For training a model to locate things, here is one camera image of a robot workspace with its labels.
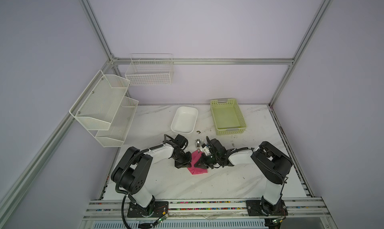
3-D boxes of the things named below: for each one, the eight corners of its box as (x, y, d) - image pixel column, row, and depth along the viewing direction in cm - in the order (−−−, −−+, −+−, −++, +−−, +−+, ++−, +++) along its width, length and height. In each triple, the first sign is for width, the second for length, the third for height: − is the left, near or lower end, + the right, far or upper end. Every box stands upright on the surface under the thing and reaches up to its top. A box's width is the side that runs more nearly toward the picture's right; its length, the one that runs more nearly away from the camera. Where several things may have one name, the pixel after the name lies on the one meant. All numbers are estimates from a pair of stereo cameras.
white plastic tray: (170, 134, 105) (169, 129, 100) (178, 110, 120) (177, 105, 115) (193, 138, 103) (193, 133, 98) (198, 113, 118) (198, 107, 113)
